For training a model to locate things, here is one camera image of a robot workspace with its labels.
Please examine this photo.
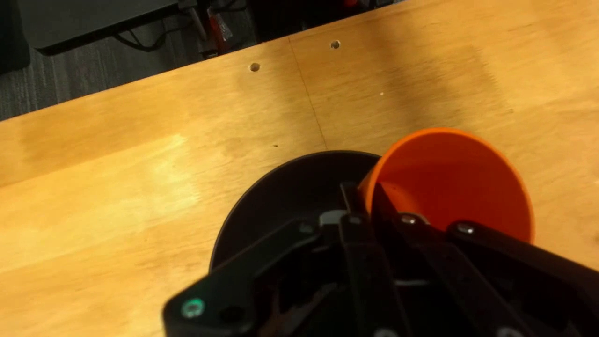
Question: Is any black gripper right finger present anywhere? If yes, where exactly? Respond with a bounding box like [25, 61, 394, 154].
[372, 188, 599, 337]

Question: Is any orange plastic cup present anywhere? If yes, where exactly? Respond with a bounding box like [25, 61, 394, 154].
[359, 128, 535, 244]

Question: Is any black bowl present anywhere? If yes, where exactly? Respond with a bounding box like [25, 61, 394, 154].
[209, 151, 377, 270]

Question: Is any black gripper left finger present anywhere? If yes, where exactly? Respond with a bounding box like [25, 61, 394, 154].
[162, 184, 411, 337]

